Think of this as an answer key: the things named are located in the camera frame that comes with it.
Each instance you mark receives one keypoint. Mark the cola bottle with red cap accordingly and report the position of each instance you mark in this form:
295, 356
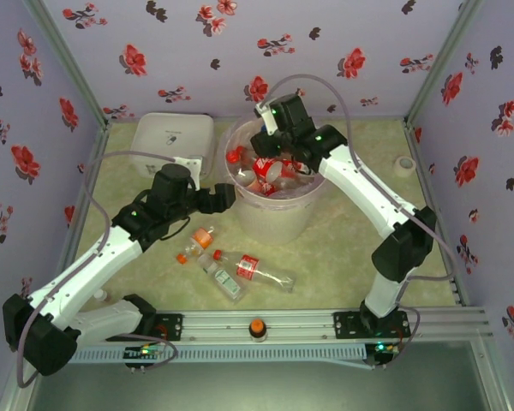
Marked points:
263, 166

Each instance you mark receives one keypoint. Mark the clear bottle with white cap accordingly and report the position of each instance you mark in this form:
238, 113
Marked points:
247, 176

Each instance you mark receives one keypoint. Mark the clear bottle with red cap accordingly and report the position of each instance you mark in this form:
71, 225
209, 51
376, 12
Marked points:
235, 154

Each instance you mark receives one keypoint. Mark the clear bottle with orange cap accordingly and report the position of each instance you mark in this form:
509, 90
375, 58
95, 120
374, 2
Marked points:
202, 238

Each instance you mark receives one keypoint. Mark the white plastic waste bin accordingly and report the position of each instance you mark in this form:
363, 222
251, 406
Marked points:
270, 222

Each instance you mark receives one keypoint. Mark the clear bottle with green label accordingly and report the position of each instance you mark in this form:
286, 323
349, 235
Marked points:
225, 281

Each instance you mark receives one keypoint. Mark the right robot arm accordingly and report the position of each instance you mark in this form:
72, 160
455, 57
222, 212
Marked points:
360, 184

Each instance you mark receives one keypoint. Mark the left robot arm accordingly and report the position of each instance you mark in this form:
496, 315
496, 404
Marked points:
77, 274

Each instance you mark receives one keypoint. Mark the white lidded box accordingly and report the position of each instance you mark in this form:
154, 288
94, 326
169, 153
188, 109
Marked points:
167, 132

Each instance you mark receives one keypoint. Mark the white tape roll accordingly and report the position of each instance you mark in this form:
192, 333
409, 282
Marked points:
404, 164

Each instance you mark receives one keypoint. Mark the small white bottle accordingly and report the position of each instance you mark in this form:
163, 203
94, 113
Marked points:
99, 294

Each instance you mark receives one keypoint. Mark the orange-capped white bottle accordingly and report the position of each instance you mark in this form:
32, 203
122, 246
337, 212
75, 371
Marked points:
257, 329

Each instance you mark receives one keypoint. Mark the left controller circuit board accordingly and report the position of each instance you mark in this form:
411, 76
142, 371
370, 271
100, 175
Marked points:
143, 352

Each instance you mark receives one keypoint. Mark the controller circuit board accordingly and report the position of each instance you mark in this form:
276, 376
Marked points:
143, 352
381, 349

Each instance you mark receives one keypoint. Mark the right controller circuit board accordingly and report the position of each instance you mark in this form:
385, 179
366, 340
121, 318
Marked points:
381, 349

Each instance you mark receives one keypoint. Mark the left aluminium side rail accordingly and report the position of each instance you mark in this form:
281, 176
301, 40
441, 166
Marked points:
82, 192

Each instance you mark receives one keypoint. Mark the aluminium side rail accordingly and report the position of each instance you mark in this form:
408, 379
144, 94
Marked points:
82, 192
430, 201

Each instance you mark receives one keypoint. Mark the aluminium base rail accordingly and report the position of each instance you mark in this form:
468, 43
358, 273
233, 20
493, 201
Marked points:
222, 325

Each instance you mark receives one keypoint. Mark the right aluminium side rail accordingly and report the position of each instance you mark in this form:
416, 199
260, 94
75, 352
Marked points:
430, 201

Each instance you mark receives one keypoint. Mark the right aluminium corner post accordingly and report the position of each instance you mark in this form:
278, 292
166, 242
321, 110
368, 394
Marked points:
441, 64

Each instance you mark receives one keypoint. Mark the aluminium corner post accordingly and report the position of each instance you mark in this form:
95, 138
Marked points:
441, 64
72, 64

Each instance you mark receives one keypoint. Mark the left aluminium corner post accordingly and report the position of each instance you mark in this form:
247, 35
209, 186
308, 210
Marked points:
72, 64

